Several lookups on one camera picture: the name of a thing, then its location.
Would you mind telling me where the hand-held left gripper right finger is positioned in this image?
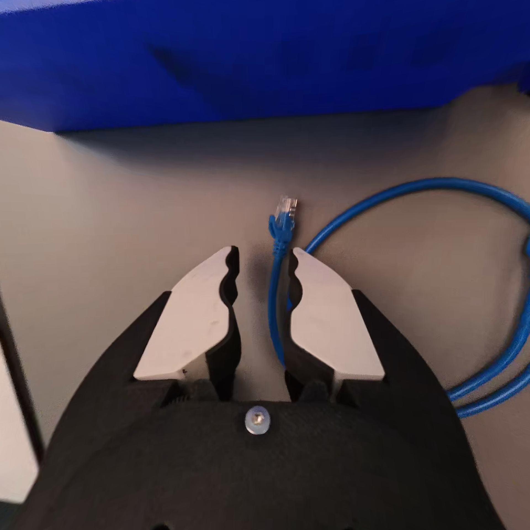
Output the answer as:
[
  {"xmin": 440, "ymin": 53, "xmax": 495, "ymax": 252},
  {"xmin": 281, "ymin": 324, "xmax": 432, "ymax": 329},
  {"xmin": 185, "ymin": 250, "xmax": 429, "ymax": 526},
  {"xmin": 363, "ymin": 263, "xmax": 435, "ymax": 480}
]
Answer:
[{"xmin": 286, "ymin": 248, "xmax": 386, "ymax": 383}]

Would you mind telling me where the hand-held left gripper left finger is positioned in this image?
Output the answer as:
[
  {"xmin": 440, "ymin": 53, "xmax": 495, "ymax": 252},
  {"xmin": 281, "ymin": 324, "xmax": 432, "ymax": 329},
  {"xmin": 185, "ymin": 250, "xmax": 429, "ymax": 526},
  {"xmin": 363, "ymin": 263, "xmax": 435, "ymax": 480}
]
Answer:
[{"xmin": 132, "ymin": 245, "xmax": 242, "ymax": 381}]

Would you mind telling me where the blue ethernet cable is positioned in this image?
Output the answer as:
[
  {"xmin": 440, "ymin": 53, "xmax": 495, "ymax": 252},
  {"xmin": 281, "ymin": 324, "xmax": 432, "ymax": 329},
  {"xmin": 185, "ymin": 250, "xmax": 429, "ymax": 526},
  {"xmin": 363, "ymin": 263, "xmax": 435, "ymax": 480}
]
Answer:
[{"xmin": 267, "ymin": 177, "xmax": 530, "ymax": 419}]

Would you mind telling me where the blue plastic bin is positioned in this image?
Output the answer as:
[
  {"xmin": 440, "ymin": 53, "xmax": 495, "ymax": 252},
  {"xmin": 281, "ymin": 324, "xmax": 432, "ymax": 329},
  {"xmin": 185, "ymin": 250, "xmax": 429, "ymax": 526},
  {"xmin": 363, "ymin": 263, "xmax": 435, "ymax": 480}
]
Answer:
[{"xmin": 0, "ymin": 0, "xmax": 530, "ymax": 133}]

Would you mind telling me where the white rounded plate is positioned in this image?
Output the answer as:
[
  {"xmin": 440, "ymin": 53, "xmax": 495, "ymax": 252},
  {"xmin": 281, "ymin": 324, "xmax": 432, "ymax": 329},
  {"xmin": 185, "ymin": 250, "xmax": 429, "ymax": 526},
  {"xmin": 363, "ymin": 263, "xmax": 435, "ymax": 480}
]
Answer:
[{"xmin": 0, "ymin": 348, "xmax": 40, "ymax": 504}]

